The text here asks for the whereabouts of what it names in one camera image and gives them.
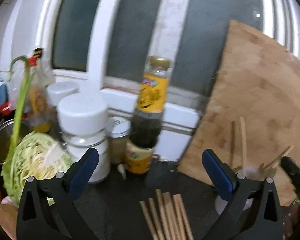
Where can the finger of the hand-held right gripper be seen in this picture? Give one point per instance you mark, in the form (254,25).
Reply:
(293,172)

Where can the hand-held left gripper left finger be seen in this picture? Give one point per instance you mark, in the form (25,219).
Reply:
(86,175)

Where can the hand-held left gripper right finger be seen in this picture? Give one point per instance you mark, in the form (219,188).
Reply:
(218,175)

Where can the single wooden chopstick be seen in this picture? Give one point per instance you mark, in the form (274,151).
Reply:
(280,156)

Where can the translucent white plastic cup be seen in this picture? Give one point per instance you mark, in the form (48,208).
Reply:
(219,206)

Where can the bunch of wooden chopsticks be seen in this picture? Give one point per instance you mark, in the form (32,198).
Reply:
(167,217)

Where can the white garlic clove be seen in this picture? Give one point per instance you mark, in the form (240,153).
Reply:
(121,170)

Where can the halved green cabbage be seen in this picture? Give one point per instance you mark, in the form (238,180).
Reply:
(35,160)

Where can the small glass jar silver lid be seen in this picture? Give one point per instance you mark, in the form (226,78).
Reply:
(118,130)

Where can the salt shaker white lid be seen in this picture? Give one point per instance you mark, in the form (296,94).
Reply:
(82,115)

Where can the pink raw meat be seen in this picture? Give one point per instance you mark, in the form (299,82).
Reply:
(8,200)

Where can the glass jar white lid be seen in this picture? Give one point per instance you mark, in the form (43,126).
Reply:
(62,90)

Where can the oil bottle red cap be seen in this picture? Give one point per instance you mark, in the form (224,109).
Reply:
(38,100)

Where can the wooden cutting board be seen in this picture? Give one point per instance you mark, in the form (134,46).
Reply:
(252,92)

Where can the metal pot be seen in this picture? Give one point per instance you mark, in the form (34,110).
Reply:
(0,142)

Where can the brown wooden board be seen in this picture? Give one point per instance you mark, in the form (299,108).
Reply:
(2,217)

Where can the green onion stalk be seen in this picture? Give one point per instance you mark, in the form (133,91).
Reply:
(20,105)

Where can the dark sauce bottle yellow label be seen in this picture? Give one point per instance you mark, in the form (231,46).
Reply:
(152,97)

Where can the red lid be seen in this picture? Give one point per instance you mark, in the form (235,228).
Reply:
(5,106)

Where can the clear plastic bag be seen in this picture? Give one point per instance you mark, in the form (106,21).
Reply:
(13,80)

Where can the white framed window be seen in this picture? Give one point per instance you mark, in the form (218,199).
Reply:
(75,30)

